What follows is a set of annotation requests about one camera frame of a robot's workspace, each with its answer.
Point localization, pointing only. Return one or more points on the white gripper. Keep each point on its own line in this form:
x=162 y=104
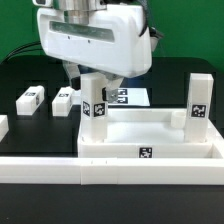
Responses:
x=115 y=40

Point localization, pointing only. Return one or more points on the white desk top tray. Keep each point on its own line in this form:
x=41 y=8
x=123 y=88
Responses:
x=151 y=133

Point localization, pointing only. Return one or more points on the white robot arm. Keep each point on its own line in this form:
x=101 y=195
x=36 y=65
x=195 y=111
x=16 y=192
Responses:
x=78 y=11

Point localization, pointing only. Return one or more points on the white marker plate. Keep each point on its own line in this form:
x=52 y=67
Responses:
x=132 y=97

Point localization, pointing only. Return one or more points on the white left fence piece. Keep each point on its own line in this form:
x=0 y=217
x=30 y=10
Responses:
x=3 y=126

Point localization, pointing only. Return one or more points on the white front fence wall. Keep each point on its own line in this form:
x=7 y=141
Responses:
x=111 y=171

